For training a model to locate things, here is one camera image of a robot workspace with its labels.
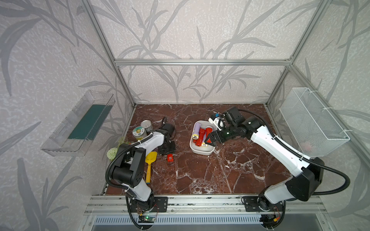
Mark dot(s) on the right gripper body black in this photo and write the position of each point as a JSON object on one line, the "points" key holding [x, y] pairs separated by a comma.
{"points": [[227, 133]]}

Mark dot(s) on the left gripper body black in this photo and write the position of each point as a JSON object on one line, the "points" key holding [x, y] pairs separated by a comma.
{"points": [[165, 149]]}

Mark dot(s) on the white plastic storage box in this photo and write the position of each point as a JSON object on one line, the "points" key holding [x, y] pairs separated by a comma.
{"points": [[206, 151]]}

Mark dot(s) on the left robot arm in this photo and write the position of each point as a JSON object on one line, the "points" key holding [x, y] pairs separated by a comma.
{"points": [[126, 170]]}

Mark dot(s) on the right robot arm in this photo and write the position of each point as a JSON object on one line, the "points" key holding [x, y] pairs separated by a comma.
{"points": [[306, 173]]}

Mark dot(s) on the yellow toy shovel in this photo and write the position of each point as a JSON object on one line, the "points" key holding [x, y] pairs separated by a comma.
{"points": [[150, 158]]}

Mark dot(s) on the silver round tin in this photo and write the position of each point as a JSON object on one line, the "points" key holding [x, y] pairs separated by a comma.
{"points": [[147, 125]]}

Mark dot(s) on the green label round tin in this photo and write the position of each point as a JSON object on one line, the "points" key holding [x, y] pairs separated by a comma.
{"points": [[139, 133]]}

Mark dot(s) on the artificial flower plant pot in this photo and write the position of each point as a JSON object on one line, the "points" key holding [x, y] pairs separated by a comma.
{"points": [[111, 153]]}

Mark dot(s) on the pink object in basket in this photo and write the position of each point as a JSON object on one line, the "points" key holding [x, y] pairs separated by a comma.
{"points": [[306, 147]]}

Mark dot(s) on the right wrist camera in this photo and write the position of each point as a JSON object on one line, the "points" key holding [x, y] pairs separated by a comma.
{"points": [[218, 120]]}

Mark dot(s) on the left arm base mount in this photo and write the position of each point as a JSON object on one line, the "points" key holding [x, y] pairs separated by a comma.
{"points": [[154, 204]]}

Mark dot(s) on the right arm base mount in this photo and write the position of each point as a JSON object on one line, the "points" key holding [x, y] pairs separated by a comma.
{"points": [[256, 204]]}

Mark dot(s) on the white wire mesh basket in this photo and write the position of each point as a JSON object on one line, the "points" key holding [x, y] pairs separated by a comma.
{"points": [[309, 120]]}

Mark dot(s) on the clear acrylic wall shelf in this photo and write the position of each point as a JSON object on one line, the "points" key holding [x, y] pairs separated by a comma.
{"points": [[76, 133]]}

